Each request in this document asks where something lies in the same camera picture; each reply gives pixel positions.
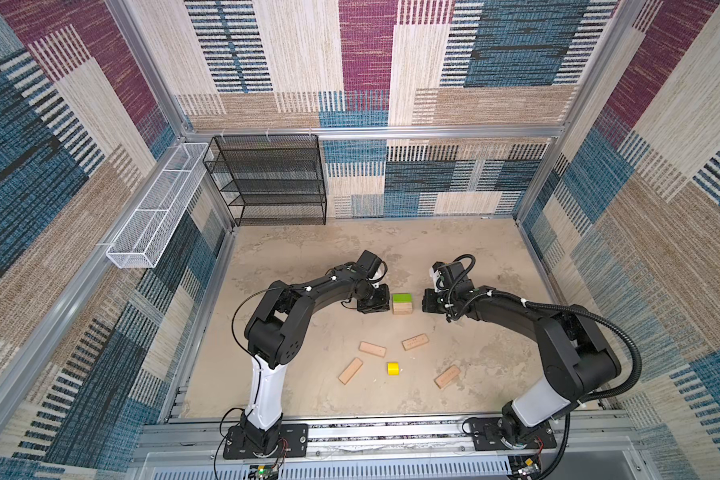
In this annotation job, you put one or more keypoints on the flat wood plank block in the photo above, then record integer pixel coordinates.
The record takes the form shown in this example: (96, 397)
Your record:
(372, 349)

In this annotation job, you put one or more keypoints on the wood block front right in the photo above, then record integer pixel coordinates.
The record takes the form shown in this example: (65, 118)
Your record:
(447, 376)

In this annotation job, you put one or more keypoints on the green wood block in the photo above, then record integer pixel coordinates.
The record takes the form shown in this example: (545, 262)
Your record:
(402, 298)

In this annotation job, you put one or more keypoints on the black wire mesh shelf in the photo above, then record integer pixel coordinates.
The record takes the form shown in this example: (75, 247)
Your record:
(269, 180)

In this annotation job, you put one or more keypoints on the wood block front left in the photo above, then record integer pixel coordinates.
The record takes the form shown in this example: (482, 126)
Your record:
(350, 371)

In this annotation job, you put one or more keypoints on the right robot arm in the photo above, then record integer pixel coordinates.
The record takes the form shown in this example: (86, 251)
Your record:
(576, 357)

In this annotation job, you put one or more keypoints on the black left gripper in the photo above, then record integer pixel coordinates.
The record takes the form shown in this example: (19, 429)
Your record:
(382, 304)

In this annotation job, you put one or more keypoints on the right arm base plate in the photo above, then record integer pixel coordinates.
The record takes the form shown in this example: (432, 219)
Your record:
(494, 434)

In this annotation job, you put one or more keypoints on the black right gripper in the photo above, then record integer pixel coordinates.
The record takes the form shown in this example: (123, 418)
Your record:
(428, 301)

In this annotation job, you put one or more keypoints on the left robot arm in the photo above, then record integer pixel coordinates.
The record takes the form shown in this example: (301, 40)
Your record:
(277, 329)

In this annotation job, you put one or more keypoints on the natural wood rectangular block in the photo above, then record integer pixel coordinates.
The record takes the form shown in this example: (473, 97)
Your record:
(402, 308)

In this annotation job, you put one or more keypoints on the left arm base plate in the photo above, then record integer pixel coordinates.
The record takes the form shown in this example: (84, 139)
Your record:
(287, 440)

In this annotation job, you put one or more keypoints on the white wire mesh basket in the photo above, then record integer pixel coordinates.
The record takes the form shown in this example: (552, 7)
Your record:
(141, 242)

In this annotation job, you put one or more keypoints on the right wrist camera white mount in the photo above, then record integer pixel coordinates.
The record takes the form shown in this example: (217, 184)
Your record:
(437, 280)

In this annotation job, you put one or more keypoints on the wood block centre right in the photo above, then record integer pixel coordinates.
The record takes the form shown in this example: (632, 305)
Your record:
(415, 342)

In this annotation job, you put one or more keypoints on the yellow cylinder block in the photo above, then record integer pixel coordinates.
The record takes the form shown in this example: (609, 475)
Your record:
(393, 369)

